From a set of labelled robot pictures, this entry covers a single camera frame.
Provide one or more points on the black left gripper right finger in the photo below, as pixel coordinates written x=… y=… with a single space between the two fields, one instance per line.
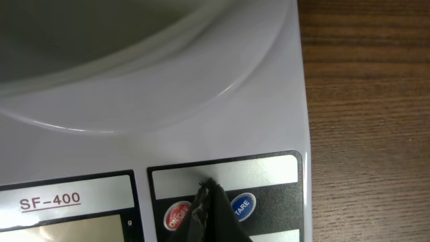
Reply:
x=221 y=223

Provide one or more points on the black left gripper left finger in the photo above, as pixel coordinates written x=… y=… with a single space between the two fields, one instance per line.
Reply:
x=193 y=226

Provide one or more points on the white digital kitchen scale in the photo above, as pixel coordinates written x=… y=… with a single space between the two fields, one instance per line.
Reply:
x=119 y=156

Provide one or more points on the white round bowl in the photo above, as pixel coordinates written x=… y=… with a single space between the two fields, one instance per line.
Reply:
x=47 y=43

